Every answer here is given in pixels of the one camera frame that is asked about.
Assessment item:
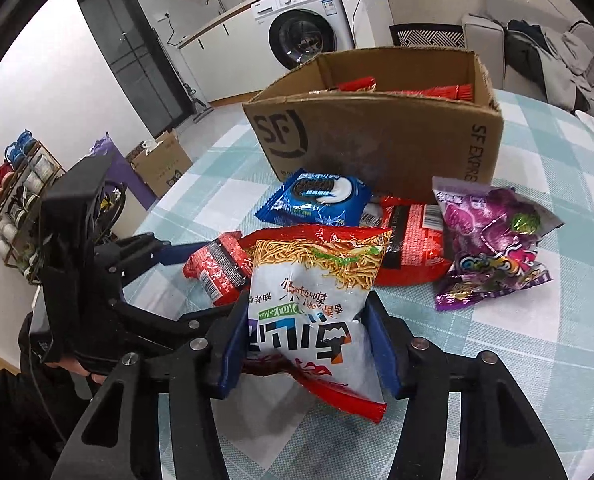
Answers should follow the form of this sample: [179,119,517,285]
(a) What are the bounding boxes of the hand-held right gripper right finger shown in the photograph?
[361,291,568,480]

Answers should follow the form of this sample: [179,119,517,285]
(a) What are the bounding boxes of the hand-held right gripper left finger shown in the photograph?
[50,292,252,480]

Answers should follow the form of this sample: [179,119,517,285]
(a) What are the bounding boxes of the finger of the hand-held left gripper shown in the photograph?
[94,232,213,281]
[108,299,239,357]

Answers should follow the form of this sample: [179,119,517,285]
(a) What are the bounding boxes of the small red snack packet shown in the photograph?
[183,231,255,307]

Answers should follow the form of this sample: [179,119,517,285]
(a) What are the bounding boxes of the noodle snack packet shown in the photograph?
[239,225,395,426]

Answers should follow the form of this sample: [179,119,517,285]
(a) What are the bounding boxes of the red barcode snack packet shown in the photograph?
[374,196,452,287]

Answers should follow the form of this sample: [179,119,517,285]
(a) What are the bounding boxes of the purple candy packet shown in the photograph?
[432,176,565,313]

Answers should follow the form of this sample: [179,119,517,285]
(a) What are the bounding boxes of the blue cookie packet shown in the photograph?
[254,167,374,228]

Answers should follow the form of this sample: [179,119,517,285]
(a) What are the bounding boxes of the brown cardboard box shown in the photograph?
[242,46,504,206]

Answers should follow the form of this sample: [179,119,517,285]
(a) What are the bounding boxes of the red and purple snack packet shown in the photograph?
[329,76,378,93]

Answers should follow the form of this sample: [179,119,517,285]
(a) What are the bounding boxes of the person's left hand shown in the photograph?
[60,355,110,386]

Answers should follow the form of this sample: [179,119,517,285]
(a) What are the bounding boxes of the purple bag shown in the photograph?
[90,132,158,211]

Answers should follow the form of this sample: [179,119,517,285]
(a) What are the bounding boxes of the printed cardboard box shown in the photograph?
[130,129,194,198]

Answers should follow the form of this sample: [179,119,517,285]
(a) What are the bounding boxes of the shoe rack with shoes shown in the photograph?
[0,130,63,271]

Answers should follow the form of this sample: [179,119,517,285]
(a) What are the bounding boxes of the stick vacuum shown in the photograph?
[179,80,215,123]

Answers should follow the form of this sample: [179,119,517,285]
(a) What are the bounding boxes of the dark glass door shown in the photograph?
[76,0,190,128]

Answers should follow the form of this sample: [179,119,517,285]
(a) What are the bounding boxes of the white kitchen counter cabinet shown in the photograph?
[177,0,288,106]

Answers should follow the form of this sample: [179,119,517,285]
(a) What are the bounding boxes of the white washing machine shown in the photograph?
[249,0,355,71]

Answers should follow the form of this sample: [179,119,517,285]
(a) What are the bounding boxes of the patterned basket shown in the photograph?
[389,24,465,50]

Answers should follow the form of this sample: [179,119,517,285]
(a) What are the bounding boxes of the beige sofa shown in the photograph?
[461,0,594,131]

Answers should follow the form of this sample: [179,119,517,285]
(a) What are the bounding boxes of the dark jacket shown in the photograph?
[507,19,548,91]

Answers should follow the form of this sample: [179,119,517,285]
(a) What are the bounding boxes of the grey garment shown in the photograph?
[542,30,594,111]

